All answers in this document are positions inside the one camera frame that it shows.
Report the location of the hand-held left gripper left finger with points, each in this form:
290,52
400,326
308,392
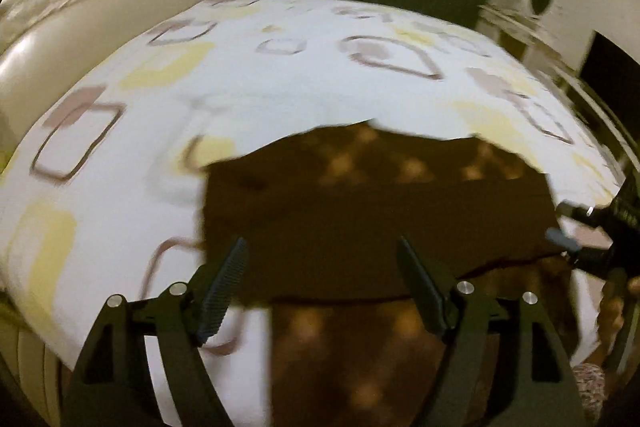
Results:
223,294

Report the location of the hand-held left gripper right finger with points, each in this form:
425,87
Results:
424,292

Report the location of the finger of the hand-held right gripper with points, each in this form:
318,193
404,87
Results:
575,210
559,238

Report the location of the brown patterned garment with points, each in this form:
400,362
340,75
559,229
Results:
350,207

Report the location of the person's right hand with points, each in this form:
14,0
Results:
612,312

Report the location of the person's floral patterned clothing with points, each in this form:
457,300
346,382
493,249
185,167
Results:
590,389

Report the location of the patterned white bed sheet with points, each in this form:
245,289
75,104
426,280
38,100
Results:
250,72

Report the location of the cream tufted headboard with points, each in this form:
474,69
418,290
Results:
75,32

